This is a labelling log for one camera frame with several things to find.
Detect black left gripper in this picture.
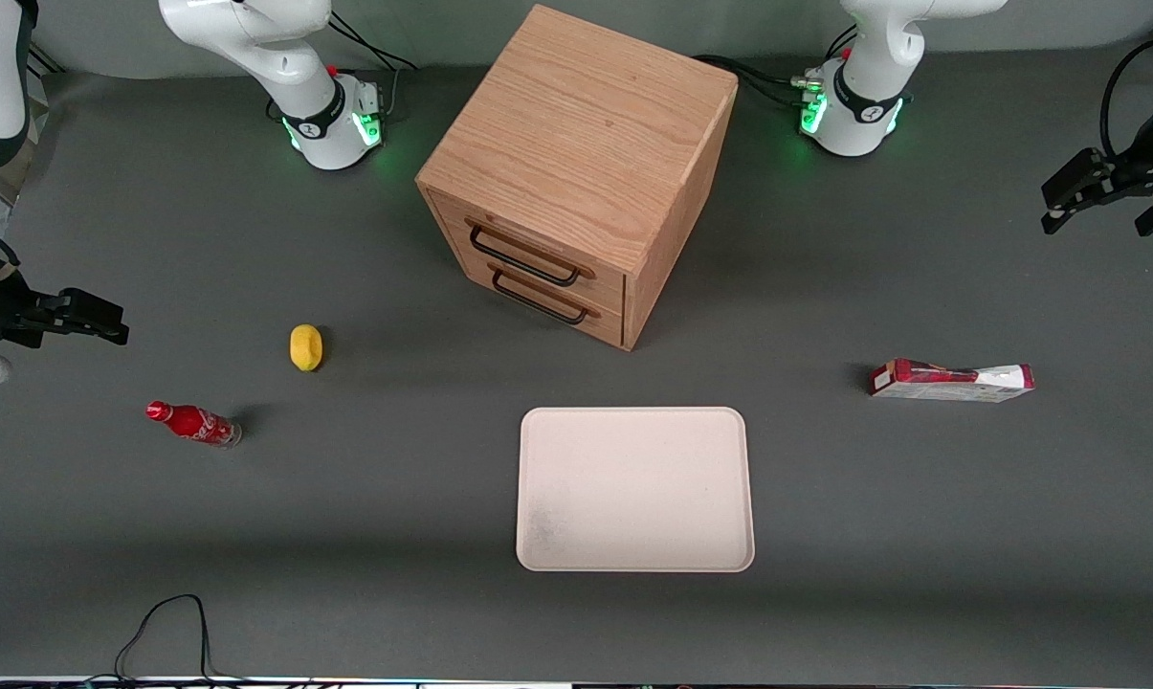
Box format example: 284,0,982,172
1041,142,1153,238

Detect red cookie box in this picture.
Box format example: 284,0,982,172
869,358,1036,404

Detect beige plastic tray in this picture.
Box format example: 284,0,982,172
516,406,757,574

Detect red cola bottle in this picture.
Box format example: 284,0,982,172
145,400,243,449

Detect yellow lemon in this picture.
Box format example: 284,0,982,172
289,323,324,372

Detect wooden drawer front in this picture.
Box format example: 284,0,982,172
442,251,626,348
429,189,628,309

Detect wooden drawer cabinet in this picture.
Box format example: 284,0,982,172
415,4,740,352

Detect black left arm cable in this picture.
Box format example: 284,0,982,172
1099,33,1153,162

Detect black looped table cable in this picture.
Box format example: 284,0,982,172
83,593,252,686

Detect black right base cables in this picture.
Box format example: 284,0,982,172
327,10,419,121

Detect black base cables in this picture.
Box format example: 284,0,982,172
694,24,859,108
327,10,419,121

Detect black left base cables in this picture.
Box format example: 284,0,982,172
694,24,859,108

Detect black metal drawer handle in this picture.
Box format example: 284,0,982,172
467,221,583,288
490,267,589,326

